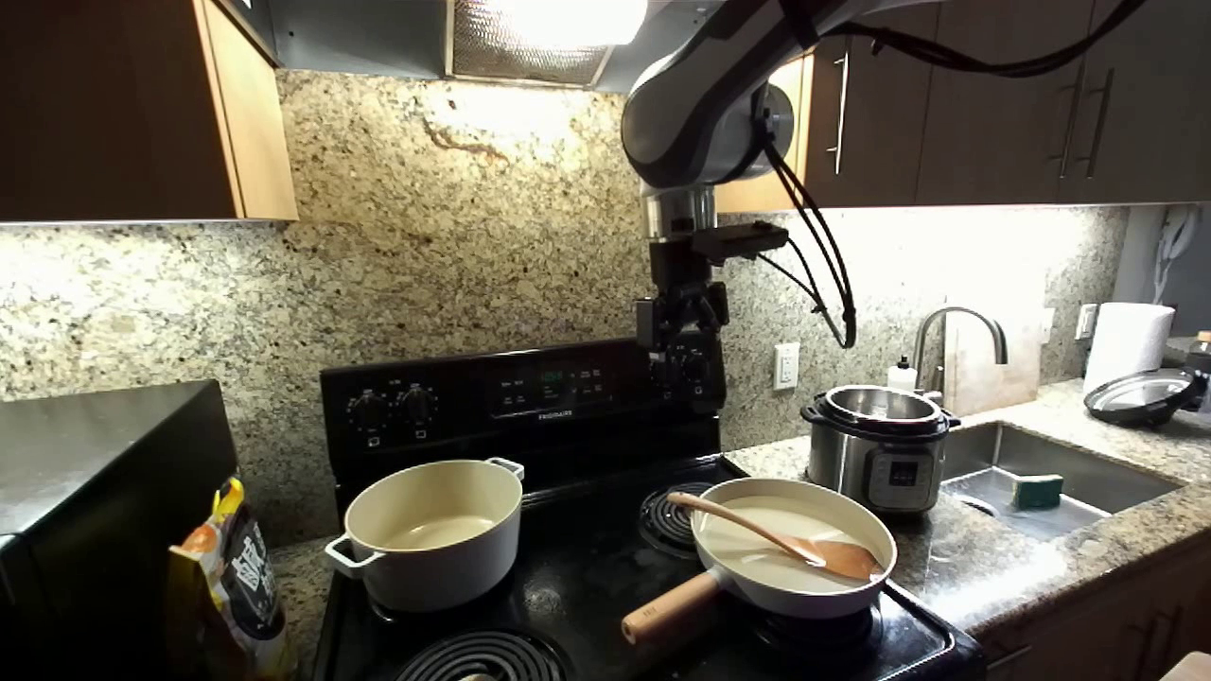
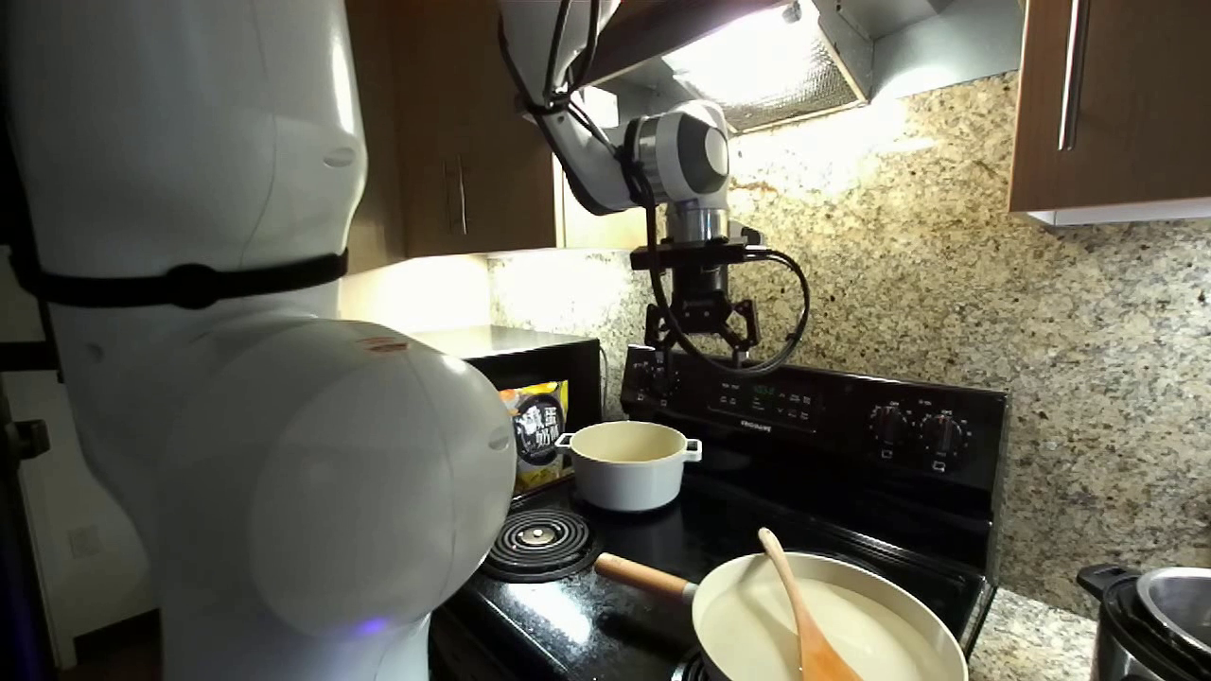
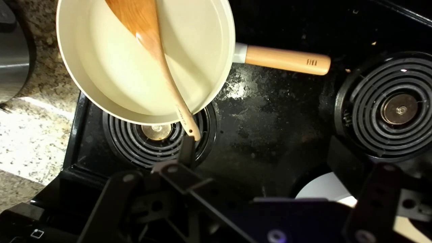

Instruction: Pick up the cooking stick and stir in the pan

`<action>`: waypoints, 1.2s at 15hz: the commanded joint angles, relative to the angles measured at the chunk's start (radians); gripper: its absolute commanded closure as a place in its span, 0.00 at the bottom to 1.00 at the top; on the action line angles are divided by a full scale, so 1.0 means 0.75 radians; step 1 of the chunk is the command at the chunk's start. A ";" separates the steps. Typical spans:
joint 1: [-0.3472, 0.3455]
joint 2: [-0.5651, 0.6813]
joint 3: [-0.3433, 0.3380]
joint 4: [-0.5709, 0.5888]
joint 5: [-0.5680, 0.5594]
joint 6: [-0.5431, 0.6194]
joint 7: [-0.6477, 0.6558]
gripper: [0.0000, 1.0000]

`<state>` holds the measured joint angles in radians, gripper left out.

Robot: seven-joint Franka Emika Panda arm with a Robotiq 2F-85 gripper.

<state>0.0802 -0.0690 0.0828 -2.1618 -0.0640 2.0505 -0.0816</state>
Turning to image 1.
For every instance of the black pot at right edge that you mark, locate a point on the black pot at right edge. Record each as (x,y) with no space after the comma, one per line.
(883,468)

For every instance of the green sponge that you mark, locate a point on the green sponge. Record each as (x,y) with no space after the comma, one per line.
(1037,495)

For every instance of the black electric stove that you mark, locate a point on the black electric stove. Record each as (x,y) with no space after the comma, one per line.
(580,569)

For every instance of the steel arched faucet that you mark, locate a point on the steel arched faucet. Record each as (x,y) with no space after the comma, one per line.
(957,310)

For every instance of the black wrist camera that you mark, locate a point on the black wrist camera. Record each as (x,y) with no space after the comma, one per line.
(738,241)

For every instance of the pale cutting board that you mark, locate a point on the pale cutting board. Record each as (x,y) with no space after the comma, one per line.
(998,381)

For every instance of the black coil burner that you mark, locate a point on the black coil burner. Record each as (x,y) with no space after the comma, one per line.
(487,655)
(655,520)

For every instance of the light-edged wooden wall cabinet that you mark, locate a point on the light-edged wooden wall cabinet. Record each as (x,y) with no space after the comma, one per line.
(113,100)

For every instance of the black pressure cooker lid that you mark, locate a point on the black pressure cooker lid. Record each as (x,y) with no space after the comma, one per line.
(1135,399)

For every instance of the steel kitchen sink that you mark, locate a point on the steel kitchen sink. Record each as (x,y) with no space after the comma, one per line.
(1073,476)

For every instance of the yellow black snack bag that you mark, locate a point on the yellow black snack bag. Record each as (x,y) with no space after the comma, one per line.
(240,580)

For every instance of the white wall outlet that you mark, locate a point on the white wall outlet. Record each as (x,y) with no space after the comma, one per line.
(786,366)
(1087,322)

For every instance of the steel range hood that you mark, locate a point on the steel range hood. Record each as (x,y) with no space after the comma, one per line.
(363,33)

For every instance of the small white soap bottle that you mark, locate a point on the small white soap bottle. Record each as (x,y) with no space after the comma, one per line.
(901,375)

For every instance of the white paper towel roll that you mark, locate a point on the white paper towel roll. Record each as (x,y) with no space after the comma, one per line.
(1124,341)

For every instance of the wooden cooking spoon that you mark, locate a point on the wooden cooking spoon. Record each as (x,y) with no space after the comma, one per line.
(851,556)

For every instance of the black microwave oven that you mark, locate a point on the black microwave oven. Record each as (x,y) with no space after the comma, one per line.
(89,506)

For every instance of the brown base cabinet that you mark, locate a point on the brown base cabinet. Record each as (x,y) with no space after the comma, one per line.
(1100,617)

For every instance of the dark brown wall cabinet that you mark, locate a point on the dark brown wall cabinet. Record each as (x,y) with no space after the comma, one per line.
(998,128)

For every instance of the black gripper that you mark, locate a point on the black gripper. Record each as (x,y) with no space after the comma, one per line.
(686,303)

